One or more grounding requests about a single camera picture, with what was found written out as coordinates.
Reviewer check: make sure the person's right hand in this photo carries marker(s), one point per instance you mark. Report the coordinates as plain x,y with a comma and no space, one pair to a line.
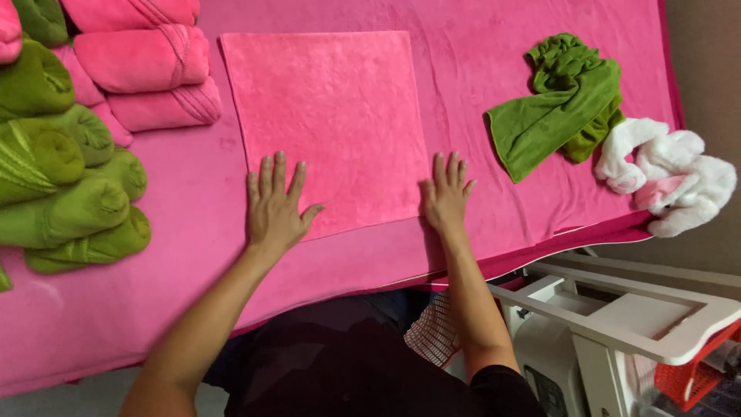
447,202

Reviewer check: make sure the person's left hand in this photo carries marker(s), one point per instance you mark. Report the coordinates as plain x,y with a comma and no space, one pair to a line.
272,211

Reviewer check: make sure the pink towel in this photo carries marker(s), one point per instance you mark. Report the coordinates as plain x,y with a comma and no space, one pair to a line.
165,107
84,90
8,29
336,121
142,58
130,11

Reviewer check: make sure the red and white mesh basket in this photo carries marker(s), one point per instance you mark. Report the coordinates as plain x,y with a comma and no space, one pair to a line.
433,333

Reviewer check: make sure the crumpled light green towel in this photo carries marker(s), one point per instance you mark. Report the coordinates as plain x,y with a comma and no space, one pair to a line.
550,113

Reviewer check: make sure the rolled pink towel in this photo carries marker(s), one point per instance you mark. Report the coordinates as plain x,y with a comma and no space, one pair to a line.
165,107
84,90
142,58
130,11
8,29

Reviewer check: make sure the crumpled dark green towel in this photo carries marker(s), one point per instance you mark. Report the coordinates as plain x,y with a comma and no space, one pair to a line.
596,134

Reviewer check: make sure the magenta fleece table cover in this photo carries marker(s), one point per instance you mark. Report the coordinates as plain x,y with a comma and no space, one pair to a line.
463,35

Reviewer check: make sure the person's black clothing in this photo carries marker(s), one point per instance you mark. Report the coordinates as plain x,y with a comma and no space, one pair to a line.
347,365

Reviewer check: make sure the white appliance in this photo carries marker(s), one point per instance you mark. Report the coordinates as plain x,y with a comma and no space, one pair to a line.
547,365

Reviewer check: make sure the small pale pink cloth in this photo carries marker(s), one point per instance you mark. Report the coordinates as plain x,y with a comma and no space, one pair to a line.
657,191

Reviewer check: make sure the pile of rolled green towels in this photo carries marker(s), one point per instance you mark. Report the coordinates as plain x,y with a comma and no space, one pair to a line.
63,168

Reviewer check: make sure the crumpled white towel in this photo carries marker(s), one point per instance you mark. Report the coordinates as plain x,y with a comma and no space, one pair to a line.
689,168

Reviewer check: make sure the red plastic basket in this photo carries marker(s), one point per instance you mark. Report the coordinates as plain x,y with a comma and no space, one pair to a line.
694,373

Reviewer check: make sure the white trolley frame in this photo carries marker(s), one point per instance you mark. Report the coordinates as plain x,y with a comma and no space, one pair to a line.
642,324

